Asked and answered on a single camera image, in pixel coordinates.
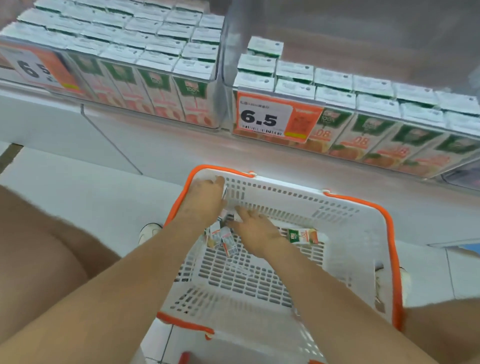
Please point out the person's left hand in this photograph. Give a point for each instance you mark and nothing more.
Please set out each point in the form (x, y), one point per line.
(202, 206)

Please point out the person's right hand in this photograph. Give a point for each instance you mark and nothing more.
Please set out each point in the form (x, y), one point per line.
(258, 234)

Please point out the bin of juice cartons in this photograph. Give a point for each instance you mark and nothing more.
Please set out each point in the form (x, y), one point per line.
(131, 48)
(375, 123)

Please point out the person's right forearm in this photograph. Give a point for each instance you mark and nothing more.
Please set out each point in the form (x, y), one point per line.
(337, 311)

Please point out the person's left forearm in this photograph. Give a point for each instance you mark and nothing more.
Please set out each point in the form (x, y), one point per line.
(93, 307)

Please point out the person's left white shoe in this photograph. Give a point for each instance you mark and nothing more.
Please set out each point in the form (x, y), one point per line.
(150, 232)

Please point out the person's white shoe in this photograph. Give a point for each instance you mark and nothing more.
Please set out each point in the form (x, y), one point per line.
(407, 285)
(150, 232)

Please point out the clear plastic shelf bin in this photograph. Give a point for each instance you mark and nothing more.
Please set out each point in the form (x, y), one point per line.
(337, 33)
(465, 176)
(219, 93)

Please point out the person's right white shoe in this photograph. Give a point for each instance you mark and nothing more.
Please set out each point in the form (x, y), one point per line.
(407, 285)

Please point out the person's left leg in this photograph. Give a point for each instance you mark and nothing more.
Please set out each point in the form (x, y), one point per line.
(37, 270)

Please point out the person's leg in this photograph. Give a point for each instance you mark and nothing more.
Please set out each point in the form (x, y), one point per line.
(446, 330)
(37, 270)

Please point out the person's right leg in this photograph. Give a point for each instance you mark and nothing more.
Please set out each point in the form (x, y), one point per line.
(446, 330)

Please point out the orange white price tag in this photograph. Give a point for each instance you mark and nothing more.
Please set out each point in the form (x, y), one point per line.
(33, 69)
(262, 118)

